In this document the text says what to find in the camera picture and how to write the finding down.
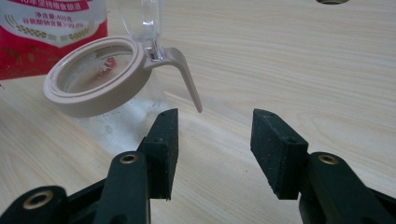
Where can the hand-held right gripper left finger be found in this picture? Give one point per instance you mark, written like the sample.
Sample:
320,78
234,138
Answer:
162,158

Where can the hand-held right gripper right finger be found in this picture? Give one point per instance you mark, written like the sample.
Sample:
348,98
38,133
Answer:
278,155

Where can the clear jar with beige lid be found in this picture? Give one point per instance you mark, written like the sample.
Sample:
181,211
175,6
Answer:
93,102

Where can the red and white seasoning bag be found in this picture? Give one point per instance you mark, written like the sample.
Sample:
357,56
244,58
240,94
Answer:
28,59

